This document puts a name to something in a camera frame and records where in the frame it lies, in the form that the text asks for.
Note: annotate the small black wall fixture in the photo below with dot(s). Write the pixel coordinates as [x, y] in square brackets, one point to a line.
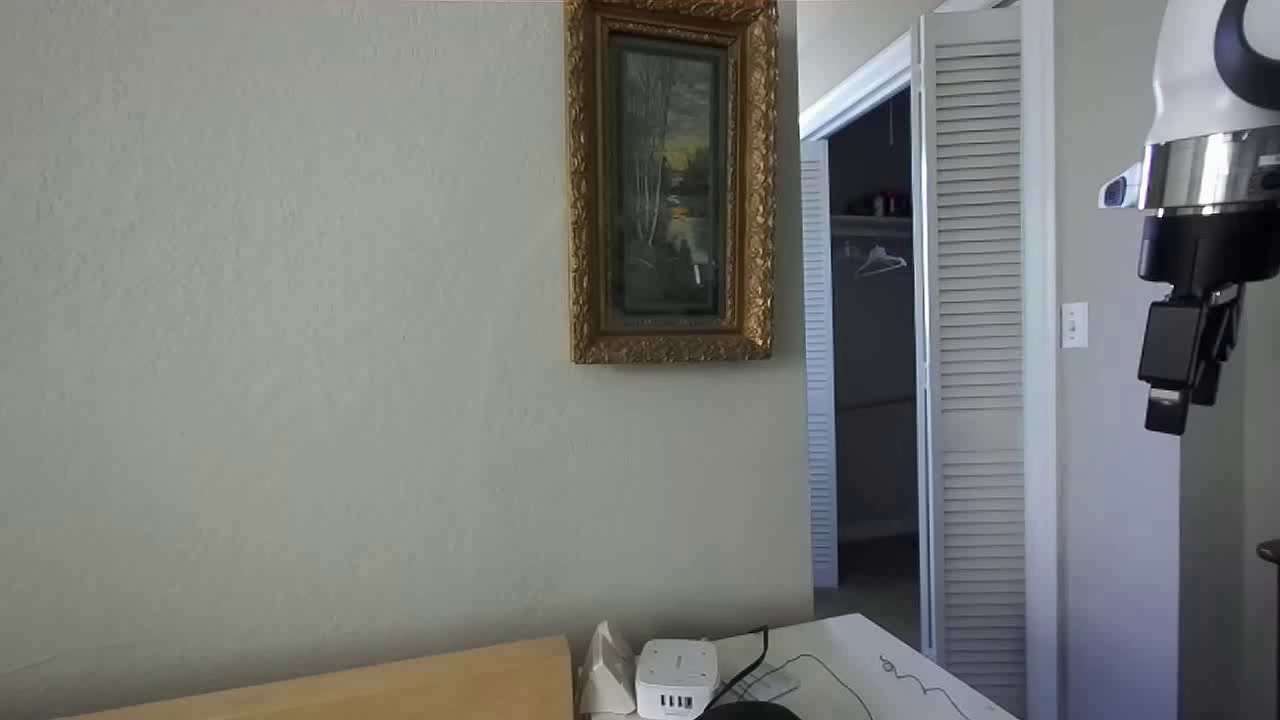
[1269, 551]

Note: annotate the narrow white louvered door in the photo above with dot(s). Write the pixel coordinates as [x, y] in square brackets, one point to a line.
[817, 373]

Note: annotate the white door frame trim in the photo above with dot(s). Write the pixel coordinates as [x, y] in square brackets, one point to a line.
[862, 85]

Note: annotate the white decoder box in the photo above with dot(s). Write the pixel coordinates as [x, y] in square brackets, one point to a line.
[679, 675]

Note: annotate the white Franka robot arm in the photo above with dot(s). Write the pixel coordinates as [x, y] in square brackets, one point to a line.
[1195, 92]

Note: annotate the wide white louvered door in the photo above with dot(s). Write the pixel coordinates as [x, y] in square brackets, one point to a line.
[981, 401]

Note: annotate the clothes hanger in closet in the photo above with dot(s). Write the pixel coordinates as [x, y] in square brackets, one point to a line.
[881, 260]

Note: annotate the light wooden board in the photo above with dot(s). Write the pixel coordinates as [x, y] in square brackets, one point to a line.
[372, 686]

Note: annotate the gold framed landscape painting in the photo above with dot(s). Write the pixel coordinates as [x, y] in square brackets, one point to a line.
[667, 185]

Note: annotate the white wall light switch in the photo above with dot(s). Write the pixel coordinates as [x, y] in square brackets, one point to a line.
[1074, 325]

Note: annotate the black round device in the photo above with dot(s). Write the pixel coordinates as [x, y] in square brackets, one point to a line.
[751, 709]

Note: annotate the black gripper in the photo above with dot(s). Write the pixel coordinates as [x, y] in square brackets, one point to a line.
[1201, 267]

